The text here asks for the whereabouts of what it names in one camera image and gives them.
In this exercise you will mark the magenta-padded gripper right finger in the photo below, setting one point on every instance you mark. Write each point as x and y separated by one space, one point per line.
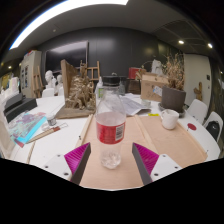
146 160

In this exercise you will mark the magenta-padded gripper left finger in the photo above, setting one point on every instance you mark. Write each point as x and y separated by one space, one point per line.
77 160

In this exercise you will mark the clear red-labelled plastic bottle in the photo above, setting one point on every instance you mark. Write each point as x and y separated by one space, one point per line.
110 133

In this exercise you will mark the small yellow strip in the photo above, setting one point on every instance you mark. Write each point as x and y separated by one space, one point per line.
153 114

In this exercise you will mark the white ceramic cup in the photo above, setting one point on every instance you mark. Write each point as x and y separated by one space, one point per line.
169 120

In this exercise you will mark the grey printed newspaper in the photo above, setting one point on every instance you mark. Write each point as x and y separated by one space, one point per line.
131 106

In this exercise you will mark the small white round jar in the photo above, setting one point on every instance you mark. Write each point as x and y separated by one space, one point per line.
145 103

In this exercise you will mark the grey round plant saucer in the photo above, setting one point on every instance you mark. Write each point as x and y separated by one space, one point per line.
182 113

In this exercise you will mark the colourful picture book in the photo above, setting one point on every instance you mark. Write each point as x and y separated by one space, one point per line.
26 128

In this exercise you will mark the golden relief sculpture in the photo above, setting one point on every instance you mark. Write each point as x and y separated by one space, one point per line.
80 95

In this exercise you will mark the dried plant in grey pot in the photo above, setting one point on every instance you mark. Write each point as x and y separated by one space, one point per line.
173 98

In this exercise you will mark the green-tinted spray bottle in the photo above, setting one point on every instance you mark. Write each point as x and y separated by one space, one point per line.
98 91

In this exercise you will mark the brown cardboard box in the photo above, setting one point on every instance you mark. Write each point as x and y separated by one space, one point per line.
150 88

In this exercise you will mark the white plastic chair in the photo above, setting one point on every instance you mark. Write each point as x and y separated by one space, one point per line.
213 116
48 92
197 108

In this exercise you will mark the stacked black boxes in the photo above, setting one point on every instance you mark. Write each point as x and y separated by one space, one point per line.
20 106

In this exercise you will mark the white plaster bust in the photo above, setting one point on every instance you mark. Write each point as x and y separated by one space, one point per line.
59 83
49 79

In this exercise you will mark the wooden figure statue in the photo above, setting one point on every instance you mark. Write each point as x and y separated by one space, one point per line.
198 91

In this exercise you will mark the red box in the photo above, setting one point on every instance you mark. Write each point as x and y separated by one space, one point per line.
134 73

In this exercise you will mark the wooden easel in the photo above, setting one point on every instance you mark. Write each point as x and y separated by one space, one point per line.
93 70

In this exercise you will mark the white cabinet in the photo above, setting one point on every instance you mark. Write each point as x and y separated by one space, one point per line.
30 73

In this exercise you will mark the round ceiling spotlight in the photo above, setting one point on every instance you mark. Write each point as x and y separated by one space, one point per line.
181 42
210 45

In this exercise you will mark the long ceiling light strip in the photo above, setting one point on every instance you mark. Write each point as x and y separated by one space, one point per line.
60 11

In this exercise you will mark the black wall board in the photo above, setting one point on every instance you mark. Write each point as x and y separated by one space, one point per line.
66 56

